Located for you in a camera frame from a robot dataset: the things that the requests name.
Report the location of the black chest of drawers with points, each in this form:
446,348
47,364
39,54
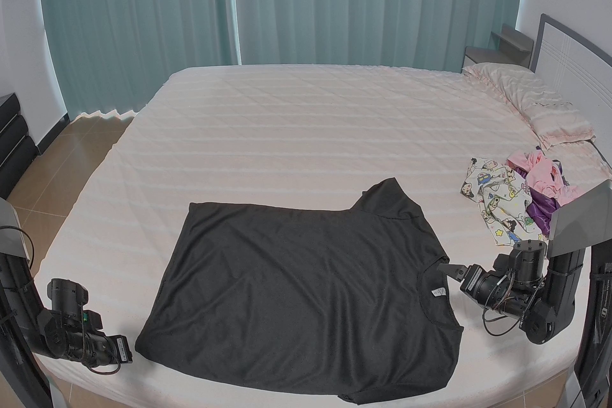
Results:
14,143

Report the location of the pale pink pillow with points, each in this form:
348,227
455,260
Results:
535,105

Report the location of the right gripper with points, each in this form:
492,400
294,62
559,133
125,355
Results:
487,289

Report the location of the white printed garment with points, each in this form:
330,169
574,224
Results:
497,205

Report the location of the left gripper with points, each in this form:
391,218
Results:
95,346

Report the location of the purple garment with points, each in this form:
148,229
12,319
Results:
540,210

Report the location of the black T-shirt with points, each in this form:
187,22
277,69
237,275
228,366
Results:
296,291

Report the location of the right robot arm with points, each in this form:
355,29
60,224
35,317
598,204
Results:
559,296

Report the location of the bed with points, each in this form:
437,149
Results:
296,119

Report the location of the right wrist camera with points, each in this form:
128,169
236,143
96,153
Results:
503,263

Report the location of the pink garment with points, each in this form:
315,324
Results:
545,179

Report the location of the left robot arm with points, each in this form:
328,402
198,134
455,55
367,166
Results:
19,301

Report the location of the grey bedside table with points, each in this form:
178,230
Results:
487,57

